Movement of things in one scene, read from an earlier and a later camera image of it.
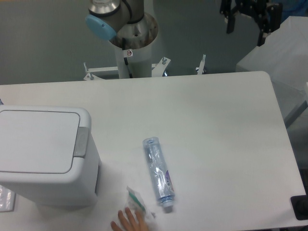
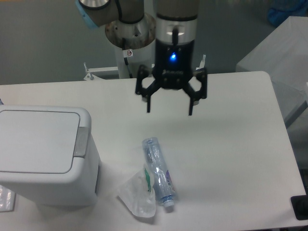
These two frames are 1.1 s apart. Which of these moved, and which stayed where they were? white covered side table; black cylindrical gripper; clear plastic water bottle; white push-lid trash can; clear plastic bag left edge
Moved: black cylindrical gripper
Stayed: white push-lid trash can; clear plastic bag left edge; white covered side table; clear plastic water bottle
